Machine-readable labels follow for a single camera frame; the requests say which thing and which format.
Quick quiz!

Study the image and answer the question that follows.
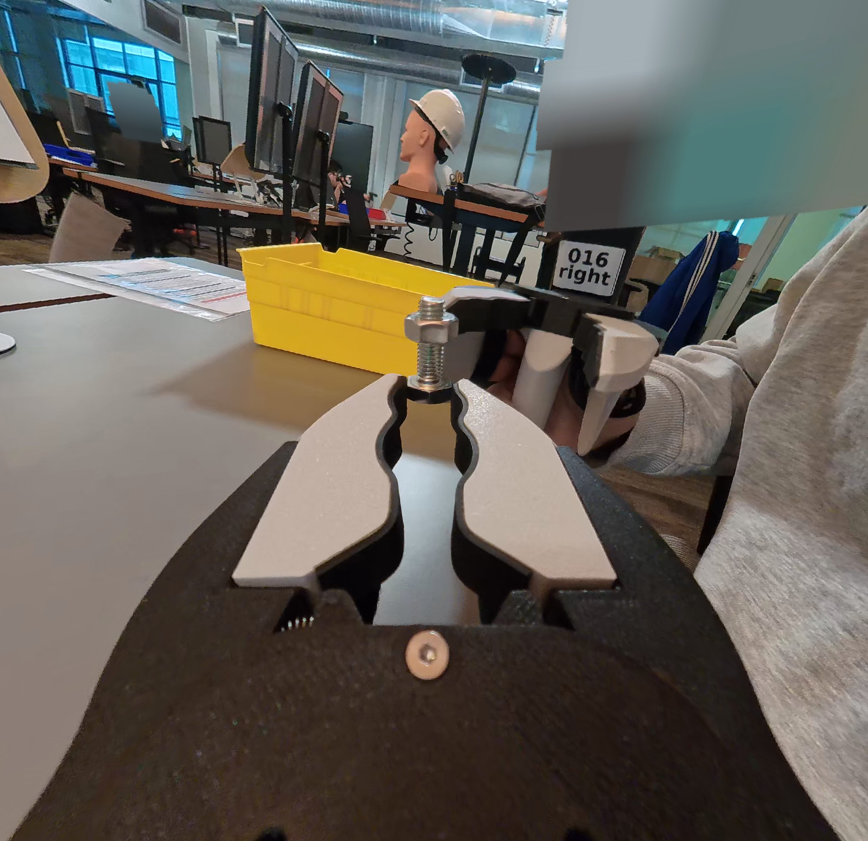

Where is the grey panel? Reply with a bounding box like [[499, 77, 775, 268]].
[[49, 193, 130, 265]]

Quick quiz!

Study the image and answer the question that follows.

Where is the steel hex nut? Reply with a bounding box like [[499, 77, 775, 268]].
[[405, 311, 460, 343]]

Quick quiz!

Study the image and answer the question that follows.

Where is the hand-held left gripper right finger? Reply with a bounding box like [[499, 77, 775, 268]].
[[452, 378, 619, 594]]

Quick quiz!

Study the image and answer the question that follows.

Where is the blue striped jacket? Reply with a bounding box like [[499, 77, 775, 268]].
[[637, 232, 741, 355]]

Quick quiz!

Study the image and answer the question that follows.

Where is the white hard hat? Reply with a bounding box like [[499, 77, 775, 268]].
[[409, 88, 467, 153]]

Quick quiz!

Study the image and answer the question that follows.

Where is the person's right hand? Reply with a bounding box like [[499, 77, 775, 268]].
[[483, 331, 642, 458]]

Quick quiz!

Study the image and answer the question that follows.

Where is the silver ventilation duct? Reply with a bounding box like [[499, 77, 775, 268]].
[[71, 0, 567, 58]]

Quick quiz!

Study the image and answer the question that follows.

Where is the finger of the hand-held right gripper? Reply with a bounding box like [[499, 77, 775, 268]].
[[576, 312, 660, 457], [444, 285, 565, 427]]

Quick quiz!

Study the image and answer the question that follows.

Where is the black office chair armrest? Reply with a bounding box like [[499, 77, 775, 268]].
[[697, 473, 735, 553]]

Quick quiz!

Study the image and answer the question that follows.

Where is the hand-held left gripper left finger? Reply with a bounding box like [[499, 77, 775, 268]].
[[231, 373, 406, 591]]

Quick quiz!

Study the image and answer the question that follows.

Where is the black desktop monitor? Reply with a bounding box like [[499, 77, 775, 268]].
[[335, 122, 375, 198]]

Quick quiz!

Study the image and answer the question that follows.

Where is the yellow plastic bin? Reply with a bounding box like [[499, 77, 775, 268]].
[[236, 242, 496, 375]]

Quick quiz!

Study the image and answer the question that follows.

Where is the person's torso in grey sweatshirt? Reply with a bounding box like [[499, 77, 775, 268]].
[[692, 353, 868, 841]]

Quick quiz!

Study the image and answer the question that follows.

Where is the mannequin head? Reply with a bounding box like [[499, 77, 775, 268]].
[[400, 112, 450, 194]]

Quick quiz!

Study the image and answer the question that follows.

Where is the long wooden background table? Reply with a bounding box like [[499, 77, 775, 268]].
[[64, 170, 408, 259]]

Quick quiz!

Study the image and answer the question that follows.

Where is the wooden standing table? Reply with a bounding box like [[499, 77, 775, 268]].
[[388, 183, 549, 282]]

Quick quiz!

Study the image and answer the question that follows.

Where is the black bag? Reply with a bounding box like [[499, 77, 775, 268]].
[[461, 182, 547, 211]]

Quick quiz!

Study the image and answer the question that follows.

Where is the tan instruction board stand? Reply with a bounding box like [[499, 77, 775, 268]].
[[0, 64, 50, 358]]

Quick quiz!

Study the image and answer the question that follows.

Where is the steel hex bolt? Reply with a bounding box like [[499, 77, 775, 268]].
[[407, 296, 457, 391]]

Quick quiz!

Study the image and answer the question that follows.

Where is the black pole with round top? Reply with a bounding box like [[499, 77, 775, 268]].
[[461, 53, 518, 180]]

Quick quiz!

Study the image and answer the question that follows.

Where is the paned window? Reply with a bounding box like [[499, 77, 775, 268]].
[[57, 37, 180, 131]]

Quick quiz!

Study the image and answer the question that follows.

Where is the grey desk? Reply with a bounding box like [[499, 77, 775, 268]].
[[0, 256, 516, 841]]

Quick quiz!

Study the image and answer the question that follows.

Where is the small black monitor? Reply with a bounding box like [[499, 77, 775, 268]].
[[193, 117, 233, 167]]

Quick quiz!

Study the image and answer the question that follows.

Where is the tall black monitor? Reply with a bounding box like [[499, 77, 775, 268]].
[[244, 7, 301, 177], [293, 61, 344, 185]]

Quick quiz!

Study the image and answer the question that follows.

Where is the laminated instruction sheet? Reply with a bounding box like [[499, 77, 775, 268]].
[[20, 258, 248, 321]]

